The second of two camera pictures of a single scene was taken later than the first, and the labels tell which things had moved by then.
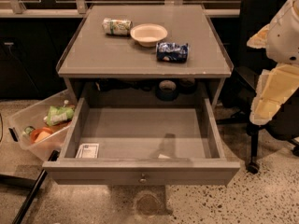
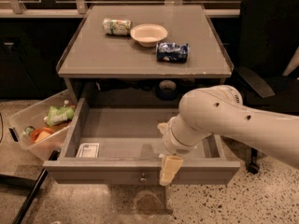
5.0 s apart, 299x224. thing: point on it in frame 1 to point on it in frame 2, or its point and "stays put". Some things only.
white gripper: (285, 37) to (173, 142)
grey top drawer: (142, 141) stays put
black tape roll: (167, 91) stays put
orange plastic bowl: (38, 134) stays put
